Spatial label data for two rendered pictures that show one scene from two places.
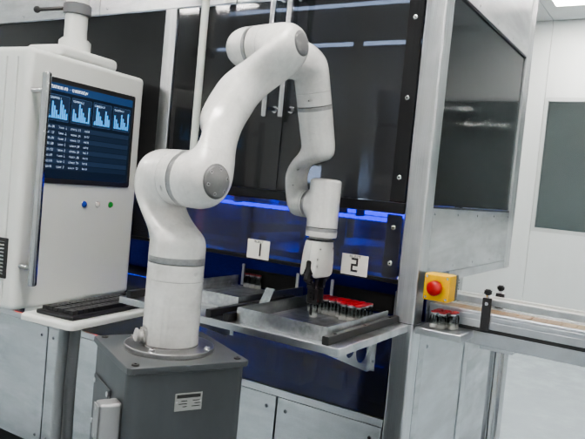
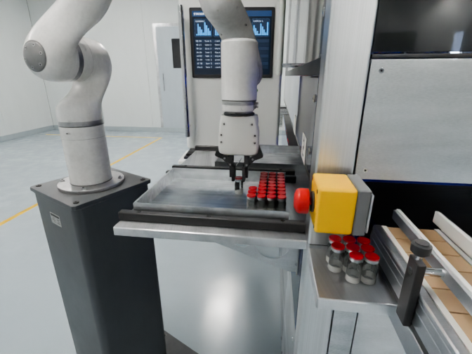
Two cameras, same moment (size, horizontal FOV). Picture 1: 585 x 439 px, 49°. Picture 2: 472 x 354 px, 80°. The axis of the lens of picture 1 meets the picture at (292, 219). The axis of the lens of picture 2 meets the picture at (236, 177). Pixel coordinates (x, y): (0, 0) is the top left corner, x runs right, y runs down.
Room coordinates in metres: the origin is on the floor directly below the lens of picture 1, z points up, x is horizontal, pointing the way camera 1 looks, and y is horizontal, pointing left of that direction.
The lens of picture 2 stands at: (1.44, -0.72, 1.18)
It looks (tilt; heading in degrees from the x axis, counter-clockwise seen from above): 20 degrees down; 66
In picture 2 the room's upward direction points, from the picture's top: straight up
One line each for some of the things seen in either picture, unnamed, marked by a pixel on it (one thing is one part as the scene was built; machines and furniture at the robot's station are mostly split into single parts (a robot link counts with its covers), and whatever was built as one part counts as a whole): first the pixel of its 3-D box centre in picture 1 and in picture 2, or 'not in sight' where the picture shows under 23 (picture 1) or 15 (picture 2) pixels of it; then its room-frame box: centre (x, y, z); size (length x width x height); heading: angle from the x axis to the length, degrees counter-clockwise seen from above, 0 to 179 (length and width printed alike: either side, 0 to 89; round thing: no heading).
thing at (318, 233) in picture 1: (321, 233); (239, 106); (1.74, -0.08, 1.11); 0.09 x 0.08 x 0.03; 148
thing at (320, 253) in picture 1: (319, 256); (239, 131); (1.74, -0.08, 1.05); 0.10 x 0.08 x 0.11; 148
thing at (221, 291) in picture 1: (237, 290); (267, 157); (1.96, 0.15, 0.90); 0.34 x 0.26 x 0.04; 148
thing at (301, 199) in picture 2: (434, 287); (305, 201); (1.71, -0.39, 0.99); 0.04 x 0.04 x 0.04; 58
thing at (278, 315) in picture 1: (315, 315); (220, 192); (1.68, -0.08, 0.90); 0.34 x 0.26 x 0.04; 148
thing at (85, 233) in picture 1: (63, 175); (232, 73); (2.08, 0.74, 1.19); 0.50 x 0.19 x 0.78; 154
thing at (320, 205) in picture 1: (322, 202); (239, 70); (1.74, -0.08, 1.19); 0.09 x 0.08 x 0.13; 49
